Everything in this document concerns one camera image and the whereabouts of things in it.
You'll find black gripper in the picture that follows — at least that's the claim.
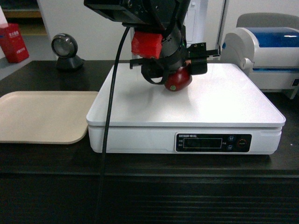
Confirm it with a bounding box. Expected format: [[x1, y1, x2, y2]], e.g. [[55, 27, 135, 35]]
[[129, 28, 221, 85]]

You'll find dark red mango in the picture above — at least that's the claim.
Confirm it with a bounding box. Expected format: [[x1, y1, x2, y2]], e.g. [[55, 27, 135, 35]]
[[164, 67, 192, 91]]

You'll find white checkout scale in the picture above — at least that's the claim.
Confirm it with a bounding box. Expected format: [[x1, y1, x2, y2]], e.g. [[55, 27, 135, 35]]
[[86, 63, 285, 154]]

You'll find black slatted checkout counter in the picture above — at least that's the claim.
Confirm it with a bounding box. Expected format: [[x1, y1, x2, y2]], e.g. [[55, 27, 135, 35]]
[[0, 93, 299, 224]]

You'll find grey chair back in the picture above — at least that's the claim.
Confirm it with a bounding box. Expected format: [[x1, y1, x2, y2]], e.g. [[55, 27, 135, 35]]
[[236, 13, 299, 29]]

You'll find white blue label printer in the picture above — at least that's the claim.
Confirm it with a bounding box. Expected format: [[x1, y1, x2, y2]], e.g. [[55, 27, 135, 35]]
[[221, 27, 299, 99]]

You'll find black barcode scanner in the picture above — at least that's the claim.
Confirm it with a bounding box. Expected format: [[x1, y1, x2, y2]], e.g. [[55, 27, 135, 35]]
[[51, 33, 84, 71]]

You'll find beige plastic tray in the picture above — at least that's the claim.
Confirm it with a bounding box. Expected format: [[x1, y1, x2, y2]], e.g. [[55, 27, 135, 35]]
[[0, 91, 98, 144]]

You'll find red fire extinguisher box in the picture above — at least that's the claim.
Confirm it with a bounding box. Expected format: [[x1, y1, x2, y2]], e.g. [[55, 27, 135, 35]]
[[0, 23, 29, 63]]

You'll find red plastic mount block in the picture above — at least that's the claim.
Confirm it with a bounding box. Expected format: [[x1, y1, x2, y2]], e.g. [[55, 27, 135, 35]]
[[131, 31, 163, 59]]

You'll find black cable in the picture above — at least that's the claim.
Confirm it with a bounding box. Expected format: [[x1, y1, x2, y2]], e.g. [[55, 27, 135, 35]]
[[94, 26, 130, 224]]

